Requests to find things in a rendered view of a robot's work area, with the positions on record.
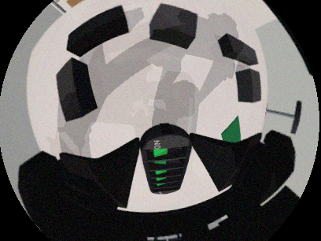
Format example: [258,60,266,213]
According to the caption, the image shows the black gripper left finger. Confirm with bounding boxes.
[59,137,139,209]

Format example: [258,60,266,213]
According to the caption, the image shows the flat green panel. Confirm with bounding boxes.
[221,117,242,143]

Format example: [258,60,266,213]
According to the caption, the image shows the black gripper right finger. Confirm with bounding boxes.
[190,132,262,192]

